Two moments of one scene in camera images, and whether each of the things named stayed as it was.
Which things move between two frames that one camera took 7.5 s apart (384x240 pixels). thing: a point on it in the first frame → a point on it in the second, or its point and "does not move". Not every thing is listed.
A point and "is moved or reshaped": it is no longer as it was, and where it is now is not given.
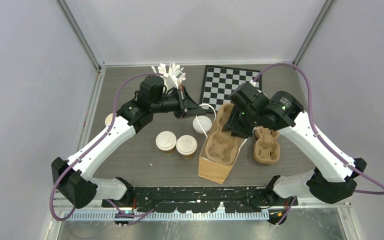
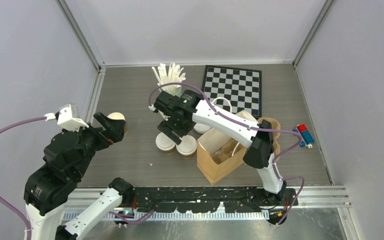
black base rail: x=202 y=199 does not move
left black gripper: x=187 y=107 → x=115 y=127
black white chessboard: x=220 y=82 does not move
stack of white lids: x=205 y=123 does not move
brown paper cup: x=169 y=152 does not move
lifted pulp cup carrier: x=221 y=147 is moved or reshaped
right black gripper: x=232 y=125 → x=166 y=127
